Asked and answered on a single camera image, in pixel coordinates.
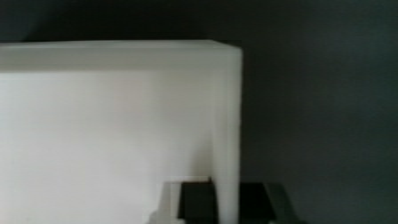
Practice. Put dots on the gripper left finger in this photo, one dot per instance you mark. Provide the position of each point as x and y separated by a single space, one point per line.
187 204

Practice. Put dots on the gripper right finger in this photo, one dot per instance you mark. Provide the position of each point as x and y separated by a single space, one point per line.
265 204

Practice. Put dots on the white drawer cabinet box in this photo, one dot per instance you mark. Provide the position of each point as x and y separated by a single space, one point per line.
119 125

